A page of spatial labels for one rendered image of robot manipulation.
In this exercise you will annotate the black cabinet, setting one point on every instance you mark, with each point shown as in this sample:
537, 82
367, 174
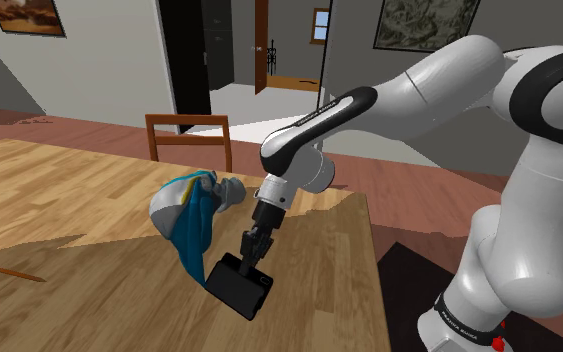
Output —
218, 41

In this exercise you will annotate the black phone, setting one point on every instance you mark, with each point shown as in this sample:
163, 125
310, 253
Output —
239, 287

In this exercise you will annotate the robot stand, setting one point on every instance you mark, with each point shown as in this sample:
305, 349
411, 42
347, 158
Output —
408, 292

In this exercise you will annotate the window with wooden frame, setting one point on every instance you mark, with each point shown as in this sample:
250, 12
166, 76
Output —
320, 25

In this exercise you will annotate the grey-green wall picture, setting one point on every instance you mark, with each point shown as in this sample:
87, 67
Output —
425, 23

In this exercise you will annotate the wooden chair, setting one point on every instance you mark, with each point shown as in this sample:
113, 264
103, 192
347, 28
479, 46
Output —
188, 140

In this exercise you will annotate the brown pencil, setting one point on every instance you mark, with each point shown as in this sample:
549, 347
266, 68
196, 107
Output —
13, 273

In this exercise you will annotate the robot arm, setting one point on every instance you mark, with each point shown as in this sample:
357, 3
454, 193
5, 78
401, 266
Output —
515, 234

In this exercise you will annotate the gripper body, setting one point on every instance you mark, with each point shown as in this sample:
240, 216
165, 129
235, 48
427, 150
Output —
267, 216

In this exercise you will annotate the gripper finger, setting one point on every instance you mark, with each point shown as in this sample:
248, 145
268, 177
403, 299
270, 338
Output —
254, 246

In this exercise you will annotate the blue and grey bird figure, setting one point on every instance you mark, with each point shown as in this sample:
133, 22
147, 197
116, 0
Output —
191, 219

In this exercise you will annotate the brown landscape wall picture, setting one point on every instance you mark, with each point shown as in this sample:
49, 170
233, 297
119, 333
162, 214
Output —
27, 15

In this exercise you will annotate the brown wooden door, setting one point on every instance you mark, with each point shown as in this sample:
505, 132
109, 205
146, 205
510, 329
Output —
261, 46

